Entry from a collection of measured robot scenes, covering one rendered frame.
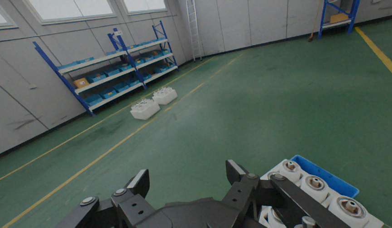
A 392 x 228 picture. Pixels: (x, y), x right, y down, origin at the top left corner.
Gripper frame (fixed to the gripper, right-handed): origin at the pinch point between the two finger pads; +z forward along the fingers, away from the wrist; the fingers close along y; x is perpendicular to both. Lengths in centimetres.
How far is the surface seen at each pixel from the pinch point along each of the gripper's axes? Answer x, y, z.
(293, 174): -30, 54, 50
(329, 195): -39, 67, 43
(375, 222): -43, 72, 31
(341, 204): -36, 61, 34
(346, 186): -40, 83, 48
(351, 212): -37, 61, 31
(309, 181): -31, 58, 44
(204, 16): 435, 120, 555
